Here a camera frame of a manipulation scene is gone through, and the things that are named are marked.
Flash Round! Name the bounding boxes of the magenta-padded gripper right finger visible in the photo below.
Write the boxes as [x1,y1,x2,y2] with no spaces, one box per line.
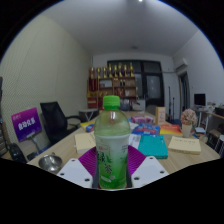
[127,145,170,188]

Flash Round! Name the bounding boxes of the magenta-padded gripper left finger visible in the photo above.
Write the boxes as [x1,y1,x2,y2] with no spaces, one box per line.
[56,147,99,189]

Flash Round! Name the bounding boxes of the green tea drink bottle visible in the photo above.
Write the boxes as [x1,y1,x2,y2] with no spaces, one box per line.
[93,95,132,190]

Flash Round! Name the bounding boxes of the pale yellow book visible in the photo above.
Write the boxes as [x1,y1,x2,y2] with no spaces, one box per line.
[74,132,98,155]

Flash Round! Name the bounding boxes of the white booklet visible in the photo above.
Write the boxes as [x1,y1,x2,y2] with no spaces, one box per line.
[128,133,143,149]

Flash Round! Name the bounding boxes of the teal book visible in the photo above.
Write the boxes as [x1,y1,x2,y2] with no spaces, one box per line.
[137,134,169,160]

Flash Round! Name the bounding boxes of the blue magazine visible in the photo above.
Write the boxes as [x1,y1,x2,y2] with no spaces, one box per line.
[131,123,161,136]

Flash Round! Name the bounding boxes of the small steel cup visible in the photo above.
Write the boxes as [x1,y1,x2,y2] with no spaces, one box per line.
[38,153,63,174]

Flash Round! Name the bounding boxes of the pink box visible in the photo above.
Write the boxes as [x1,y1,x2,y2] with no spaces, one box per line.
[130,115,154,125]

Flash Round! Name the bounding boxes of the orange book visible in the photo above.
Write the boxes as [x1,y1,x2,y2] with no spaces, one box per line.
[159,123,184,136]

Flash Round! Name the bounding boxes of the small white side table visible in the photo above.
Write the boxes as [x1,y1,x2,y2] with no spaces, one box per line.
[78,108,99,122]

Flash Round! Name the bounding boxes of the pale yellow notepad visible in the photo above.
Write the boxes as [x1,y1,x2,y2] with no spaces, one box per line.
[167,135,202,155]

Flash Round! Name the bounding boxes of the small orange box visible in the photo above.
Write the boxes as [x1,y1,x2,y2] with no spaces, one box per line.
[155,106,167,126]

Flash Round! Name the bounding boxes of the black office chair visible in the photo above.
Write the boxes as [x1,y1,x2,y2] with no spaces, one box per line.
[39,101,83,145]

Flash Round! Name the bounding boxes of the potted pink flowers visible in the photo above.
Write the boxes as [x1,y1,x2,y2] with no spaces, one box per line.
[180,108,199,138]

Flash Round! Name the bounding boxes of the black chair backrest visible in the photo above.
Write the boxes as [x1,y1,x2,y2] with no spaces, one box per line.
[7,143,28,164]

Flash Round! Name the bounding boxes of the purple sign board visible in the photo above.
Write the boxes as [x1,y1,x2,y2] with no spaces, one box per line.
[10,107,43,143]

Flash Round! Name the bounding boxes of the wooden shelf unit with trophies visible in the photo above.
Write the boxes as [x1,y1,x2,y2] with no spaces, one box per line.
[87,62,138,109]

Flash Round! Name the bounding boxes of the computer monitor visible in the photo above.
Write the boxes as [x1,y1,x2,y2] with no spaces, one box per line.
[193,93,207,108]

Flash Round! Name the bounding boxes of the cluttered side desk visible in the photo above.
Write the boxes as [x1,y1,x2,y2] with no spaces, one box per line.
[194,103,224,149]

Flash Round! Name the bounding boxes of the white wall air conditioner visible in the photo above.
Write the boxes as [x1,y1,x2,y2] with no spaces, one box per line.
[174,57,189,73]

